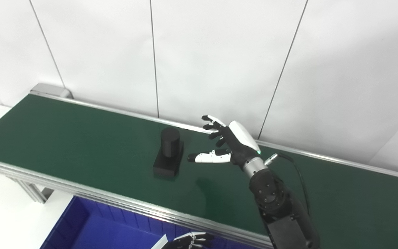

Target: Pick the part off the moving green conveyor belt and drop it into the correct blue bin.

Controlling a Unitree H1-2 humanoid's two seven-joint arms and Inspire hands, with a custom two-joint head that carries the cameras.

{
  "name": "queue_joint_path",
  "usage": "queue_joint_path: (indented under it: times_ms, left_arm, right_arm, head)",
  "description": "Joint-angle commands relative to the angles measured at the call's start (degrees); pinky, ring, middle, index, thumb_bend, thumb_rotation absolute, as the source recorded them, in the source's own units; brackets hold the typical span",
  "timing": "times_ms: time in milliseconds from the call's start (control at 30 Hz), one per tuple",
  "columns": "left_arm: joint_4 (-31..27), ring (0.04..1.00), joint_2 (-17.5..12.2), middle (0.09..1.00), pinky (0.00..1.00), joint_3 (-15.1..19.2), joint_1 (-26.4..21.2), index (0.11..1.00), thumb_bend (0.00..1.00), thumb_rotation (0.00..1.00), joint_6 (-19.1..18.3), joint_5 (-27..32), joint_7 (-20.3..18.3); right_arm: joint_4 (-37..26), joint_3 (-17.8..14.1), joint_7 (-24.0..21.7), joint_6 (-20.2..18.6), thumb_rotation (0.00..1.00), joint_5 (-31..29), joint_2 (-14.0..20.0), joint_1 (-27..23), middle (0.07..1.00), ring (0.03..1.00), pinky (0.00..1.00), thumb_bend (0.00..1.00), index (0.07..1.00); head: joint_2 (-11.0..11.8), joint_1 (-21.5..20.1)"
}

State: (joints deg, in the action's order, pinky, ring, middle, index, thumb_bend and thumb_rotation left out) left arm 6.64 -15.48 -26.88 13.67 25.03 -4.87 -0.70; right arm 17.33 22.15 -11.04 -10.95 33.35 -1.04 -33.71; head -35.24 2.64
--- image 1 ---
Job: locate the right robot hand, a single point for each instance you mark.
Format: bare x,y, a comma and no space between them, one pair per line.
238,145

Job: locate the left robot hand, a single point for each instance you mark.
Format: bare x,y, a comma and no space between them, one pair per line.
181,241

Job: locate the black cylinder-on-block part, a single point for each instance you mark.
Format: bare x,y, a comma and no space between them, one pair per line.
168,155

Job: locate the blue plastic bin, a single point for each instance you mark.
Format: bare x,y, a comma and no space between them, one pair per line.
109,228

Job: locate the green conveyor belt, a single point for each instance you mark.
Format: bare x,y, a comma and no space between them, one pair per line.
116,200
81,145

